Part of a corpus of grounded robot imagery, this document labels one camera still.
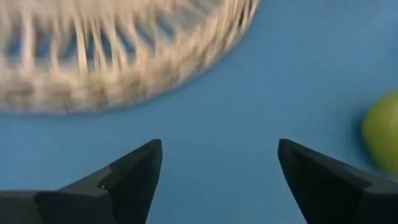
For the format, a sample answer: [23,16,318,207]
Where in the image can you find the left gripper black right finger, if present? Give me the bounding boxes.
[277,138,398,224]

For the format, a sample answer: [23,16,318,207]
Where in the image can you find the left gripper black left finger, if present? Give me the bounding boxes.
[0,138,164,224]

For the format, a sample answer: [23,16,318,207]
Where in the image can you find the yellow-green pear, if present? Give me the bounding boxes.
[360,91,398,175]

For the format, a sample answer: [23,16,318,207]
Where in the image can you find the round wicker basket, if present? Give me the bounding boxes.
[0,0,261,114]

